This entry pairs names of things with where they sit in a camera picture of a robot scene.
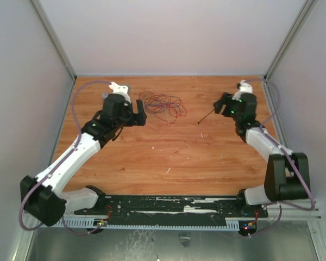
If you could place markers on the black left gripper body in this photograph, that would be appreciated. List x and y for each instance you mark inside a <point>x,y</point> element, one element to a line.
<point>128,117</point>

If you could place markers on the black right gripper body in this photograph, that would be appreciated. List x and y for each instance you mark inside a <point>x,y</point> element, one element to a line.
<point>223,104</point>

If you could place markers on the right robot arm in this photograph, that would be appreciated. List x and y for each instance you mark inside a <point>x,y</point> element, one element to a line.
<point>287,174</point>

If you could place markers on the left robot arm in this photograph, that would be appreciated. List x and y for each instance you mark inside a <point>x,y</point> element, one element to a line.
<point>42,196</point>

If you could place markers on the black zip tie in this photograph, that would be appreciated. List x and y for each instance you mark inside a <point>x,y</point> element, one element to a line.
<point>204,117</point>

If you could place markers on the silver adjustable wrench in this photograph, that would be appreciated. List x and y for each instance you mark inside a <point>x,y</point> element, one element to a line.
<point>105,95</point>

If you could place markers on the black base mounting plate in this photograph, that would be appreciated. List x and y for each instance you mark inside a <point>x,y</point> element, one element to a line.
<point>176,206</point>

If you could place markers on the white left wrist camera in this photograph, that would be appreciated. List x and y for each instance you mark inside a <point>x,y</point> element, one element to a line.
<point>121,90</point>

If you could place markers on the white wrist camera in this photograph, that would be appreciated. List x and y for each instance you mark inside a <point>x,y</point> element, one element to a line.
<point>121,90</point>
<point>242,87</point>

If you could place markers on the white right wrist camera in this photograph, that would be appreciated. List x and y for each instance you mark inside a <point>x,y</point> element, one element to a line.
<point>242,87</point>

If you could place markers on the grey slotted cable duct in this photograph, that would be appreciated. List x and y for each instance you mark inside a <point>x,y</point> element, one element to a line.
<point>206,223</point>

